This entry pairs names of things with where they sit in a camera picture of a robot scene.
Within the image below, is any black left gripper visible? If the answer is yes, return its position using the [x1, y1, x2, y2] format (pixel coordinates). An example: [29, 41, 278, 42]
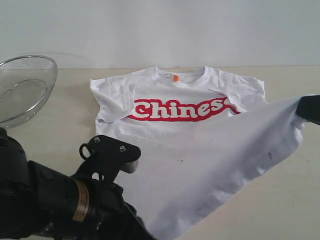
[72, 182, 155, 240]

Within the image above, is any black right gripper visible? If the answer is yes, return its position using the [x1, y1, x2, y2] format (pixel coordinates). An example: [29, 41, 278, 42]
[295, 94, 320, 125]

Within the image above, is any metal wire mesh basket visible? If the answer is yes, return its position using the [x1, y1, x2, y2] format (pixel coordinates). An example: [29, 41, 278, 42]
[0, 55, 58, 129]

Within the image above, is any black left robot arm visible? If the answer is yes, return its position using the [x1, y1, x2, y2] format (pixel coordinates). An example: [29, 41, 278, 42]
[0, 129, 153, 240]

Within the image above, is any white t-shirt with red logo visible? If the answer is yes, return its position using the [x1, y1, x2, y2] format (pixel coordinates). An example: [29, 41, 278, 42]
[89, 66, 305, 240]

